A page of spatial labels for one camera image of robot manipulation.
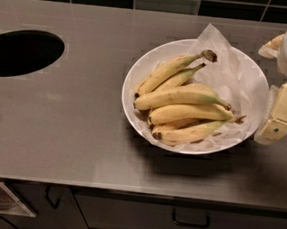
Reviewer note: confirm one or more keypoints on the black cabinet door handle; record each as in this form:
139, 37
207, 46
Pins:
53, 201

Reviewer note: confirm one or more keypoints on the short hidden yellow banana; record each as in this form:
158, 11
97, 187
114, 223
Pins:
177, 124

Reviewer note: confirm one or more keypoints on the grey cabinet drawer front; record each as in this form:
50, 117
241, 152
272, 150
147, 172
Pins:
102, 213

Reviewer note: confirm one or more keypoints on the grey cabinet door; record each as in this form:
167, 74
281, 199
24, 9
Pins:
67, 216

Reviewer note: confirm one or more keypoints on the black drawer handle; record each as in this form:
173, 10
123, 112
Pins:
190, 218

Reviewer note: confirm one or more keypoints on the white paper liner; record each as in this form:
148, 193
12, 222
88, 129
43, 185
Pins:
240, 78

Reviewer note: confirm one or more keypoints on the black round counter hole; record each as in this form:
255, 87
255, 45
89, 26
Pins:
27, 51

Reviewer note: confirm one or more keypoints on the white round bowl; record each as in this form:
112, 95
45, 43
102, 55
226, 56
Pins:
144, 69

